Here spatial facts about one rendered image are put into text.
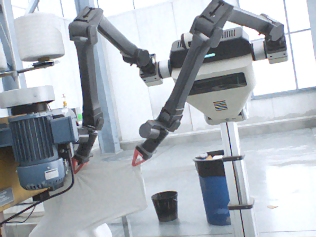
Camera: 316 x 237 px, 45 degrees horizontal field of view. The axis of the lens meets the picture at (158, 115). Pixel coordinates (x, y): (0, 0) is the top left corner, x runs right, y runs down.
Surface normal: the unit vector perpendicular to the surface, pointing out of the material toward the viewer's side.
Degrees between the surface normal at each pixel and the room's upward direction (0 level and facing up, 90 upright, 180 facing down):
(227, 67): 40
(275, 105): 90
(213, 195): 93
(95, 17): 110
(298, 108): 90
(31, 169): 91
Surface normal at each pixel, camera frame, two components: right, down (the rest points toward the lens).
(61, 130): 0.09, 0.04
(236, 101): -0.14, 0.71
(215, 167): -0.22, 0.15
